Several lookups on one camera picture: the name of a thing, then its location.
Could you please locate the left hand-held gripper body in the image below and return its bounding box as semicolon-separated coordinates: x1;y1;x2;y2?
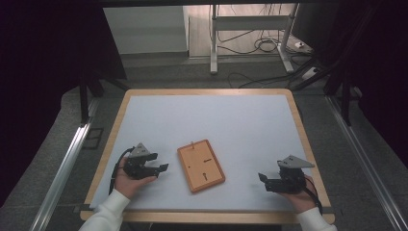
123;142;160;180

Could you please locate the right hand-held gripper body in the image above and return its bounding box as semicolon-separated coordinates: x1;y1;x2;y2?
271;154;316;194

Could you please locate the person's left hand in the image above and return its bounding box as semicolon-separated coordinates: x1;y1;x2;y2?
114;166;158;200

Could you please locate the person's right hand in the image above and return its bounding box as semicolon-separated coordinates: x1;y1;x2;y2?
279;174;318;215

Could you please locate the black metal stand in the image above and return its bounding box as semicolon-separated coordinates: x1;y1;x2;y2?
322;6;379;127
77;71;130;127

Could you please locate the white power strip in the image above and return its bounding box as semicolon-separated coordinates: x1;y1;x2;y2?
301;65;321;81

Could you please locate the white cabinet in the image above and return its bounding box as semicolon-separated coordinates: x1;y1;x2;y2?
103;6;190;56

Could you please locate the dark curtain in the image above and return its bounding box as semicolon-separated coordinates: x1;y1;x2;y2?
320;0;408;162
0;0;127;208

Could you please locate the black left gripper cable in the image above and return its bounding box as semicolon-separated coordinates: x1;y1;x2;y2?
109;146;136;195

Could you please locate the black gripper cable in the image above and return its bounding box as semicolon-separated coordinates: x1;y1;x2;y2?
109;146;136;195
303;176;323;216

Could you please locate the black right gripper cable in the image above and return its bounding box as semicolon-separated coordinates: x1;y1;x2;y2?
303;176;323;216

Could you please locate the orange wooden picture frame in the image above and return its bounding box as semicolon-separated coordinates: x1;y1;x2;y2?
176;139;226;194

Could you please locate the aluminium floor rail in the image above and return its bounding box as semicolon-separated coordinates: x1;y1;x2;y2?
324;95;408;231
29;123;93;231

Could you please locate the black thin floor cable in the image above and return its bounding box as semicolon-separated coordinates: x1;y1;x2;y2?
226;71;292;90

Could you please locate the black looped floor cable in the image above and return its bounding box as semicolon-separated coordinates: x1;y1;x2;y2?
217;29;292;56

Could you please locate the white metal desk frame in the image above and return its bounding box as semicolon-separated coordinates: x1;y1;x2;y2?
209;3;300;76

